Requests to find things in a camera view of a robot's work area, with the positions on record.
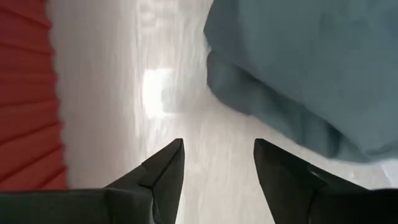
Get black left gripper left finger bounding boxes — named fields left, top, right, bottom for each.
left=104, top=138, right=186, bottom=224

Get red plastic laundry bin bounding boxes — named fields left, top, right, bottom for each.
left=0, top=0, right=69, bottom=191

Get grey-green trousers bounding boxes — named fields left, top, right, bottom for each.
left=203, top=0, right=398, bottom=164

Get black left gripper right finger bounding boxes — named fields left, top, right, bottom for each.
left=252, top=138, right=369, bottom=224

